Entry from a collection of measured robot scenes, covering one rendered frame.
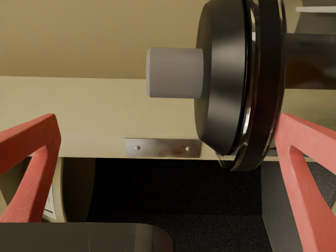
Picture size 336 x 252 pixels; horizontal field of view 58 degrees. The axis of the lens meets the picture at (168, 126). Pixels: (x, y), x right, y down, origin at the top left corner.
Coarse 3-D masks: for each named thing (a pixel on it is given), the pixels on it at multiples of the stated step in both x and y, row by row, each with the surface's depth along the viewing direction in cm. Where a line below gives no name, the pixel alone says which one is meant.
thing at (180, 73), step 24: (216, 0) 15; (240, 0) 13; (216, 24) 14; (240, 24) 13; (168, 48) 16; (192, 48) 17; (216, 48) 13; (240, 48) 13; (168, 72) 16; (192, 72) 16; (216, 72) 13; (240, 72) 13; (168, 96) 17; (192, 96) 17; (216, 96) 14; (240, 96) 13; (216, 120) 14; (216, 144) 16
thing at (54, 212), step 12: (24, 168) 37; (60, 168) 35; (72, 168) 50; (84, 168) 51; (60, 180) 35; (72, 180) 50; (84, 180) 51; (60, 192) 35; (72, 192) 49; (84, 192) 50; (48, 204) 36; (60, 204) 36; (72, 204) 47; (84, 204) 48; (48, 216) 38; (60, 216) 37; (72, 216) 45; (84, 216) 46
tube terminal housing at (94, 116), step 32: (0, 96) 32; (32, 96) 32; (64, 96) 33; (96, 96) 33; (128, 96) 33; (0, 128) 28; (64, 128) 28; (96, 128) 28; (128, 128) 28; (160, 128) 28; (192, 128) 29; (0, 192) 32
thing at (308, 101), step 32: (256, 0) 12; (288, 0) 14; (320, 0) 14; (256, 32) 12; (288, 32) 13; (320, 32) 13; (256, 64) 12; (288, 64) 13; (320, 64) 13; (256, 96) 12; (288, 96) 13; (320, 96) 13; (224, 160) 17
